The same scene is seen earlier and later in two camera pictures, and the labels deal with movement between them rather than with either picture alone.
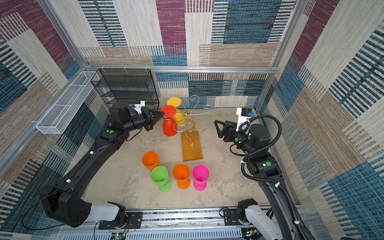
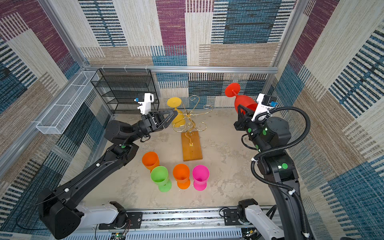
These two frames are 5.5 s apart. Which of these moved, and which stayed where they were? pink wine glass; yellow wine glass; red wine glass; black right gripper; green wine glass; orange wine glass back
Moved: red wine glass; black right gripper
Stayed: green wine glass; orange wine glass back; yellow wine glass; pink wine glass
